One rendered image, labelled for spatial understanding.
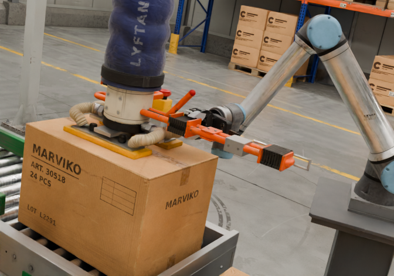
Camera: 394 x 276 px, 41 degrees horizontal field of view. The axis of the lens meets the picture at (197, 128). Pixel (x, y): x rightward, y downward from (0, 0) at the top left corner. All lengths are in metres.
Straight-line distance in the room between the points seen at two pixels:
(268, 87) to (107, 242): 0.87
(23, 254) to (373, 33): 9.02
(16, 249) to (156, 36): 0.89
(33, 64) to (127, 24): 3.10
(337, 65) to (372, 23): 8.40
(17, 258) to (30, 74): 3.03
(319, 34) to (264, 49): 7.87
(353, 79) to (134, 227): 0.94
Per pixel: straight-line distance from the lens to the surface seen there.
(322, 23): 1.93
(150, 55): 1.79
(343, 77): 1.97
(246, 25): 10.00
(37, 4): 4.74
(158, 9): 1.77
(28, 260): 1.93
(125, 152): 1.77
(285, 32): 9.58
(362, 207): 2.27
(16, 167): 2.68
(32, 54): 4.79
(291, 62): 2.10
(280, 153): 1.59
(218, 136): 1.68
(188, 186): 1.82
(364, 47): 10.38
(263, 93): 2.11
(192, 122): 1.74
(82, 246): 1.91
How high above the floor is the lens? 1.56
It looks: 16 degrees down
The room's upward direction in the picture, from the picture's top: 10 degrees clockwise
